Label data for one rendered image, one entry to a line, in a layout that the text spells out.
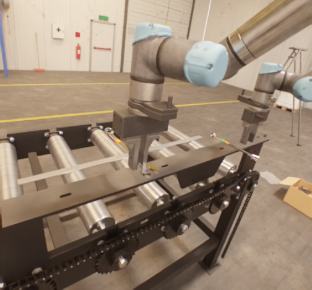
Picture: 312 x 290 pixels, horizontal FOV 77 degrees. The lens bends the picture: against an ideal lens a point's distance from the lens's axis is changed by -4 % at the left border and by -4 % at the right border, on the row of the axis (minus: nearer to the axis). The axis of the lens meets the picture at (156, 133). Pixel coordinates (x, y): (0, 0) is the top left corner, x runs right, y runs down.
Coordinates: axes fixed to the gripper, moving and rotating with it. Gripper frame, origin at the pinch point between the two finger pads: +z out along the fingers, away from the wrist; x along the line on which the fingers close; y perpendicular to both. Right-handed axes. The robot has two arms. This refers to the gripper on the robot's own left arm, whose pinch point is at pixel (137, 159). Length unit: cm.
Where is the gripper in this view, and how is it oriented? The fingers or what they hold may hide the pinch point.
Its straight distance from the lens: 53.1
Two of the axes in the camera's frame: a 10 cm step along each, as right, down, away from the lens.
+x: -8.0, 1.4, -5.8
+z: -1.4, 9.0, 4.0
